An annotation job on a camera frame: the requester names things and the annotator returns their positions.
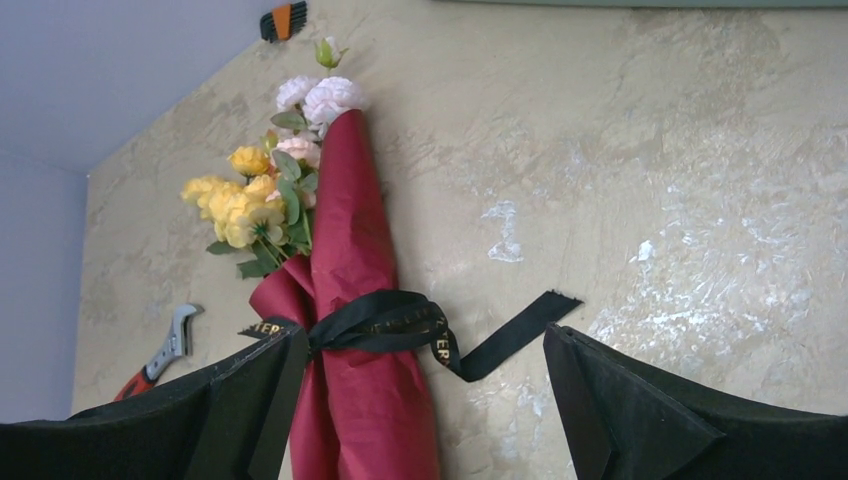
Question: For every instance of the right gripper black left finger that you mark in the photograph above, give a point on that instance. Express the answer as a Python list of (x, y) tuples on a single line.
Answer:
[(229, 420)]

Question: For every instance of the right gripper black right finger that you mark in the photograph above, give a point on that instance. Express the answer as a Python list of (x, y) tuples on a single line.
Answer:
[(626, 419)]

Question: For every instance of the dark red wrapping paper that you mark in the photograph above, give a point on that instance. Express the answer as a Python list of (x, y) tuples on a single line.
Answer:
[(359, 415)]

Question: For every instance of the yellow fake flower stem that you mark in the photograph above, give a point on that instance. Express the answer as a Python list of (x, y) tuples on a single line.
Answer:
[(253, 215)]

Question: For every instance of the peach fake rose stem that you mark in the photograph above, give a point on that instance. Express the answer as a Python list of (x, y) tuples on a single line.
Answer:
[(292, 183)]

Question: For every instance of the pink fake rose stem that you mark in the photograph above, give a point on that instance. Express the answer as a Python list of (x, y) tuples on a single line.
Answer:
[(312, 104)]

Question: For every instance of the silver adjustable wrench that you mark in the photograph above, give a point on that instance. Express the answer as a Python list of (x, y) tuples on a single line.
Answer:
[(177, 344)]

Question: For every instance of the small orange black object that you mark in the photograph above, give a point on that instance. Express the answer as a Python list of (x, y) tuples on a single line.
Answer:
[(283, 22)]

